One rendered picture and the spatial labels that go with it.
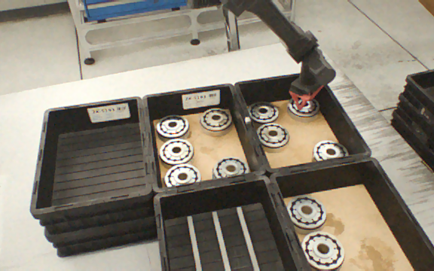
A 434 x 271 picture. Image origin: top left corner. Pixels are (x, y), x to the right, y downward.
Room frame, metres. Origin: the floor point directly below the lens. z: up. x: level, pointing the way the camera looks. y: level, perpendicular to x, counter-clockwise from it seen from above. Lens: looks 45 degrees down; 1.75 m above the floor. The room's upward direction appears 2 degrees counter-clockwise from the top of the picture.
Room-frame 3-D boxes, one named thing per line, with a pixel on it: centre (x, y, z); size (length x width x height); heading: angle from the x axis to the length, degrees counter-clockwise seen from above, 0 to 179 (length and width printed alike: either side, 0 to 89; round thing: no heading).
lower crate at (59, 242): (0.78, 0.35, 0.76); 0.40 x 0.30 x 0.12; 11
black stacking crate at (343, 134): (0.89, -0.24, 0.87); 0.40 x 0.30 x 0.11; 11
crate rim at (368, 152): (0.89, -0.24, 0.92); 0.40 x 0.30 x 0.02; 11
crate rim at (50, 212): (0.78, 0.35, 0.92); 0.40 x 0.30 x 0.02; 11
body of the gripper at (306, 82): (1.01, -0.29, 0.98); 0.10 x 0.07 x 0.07; 137
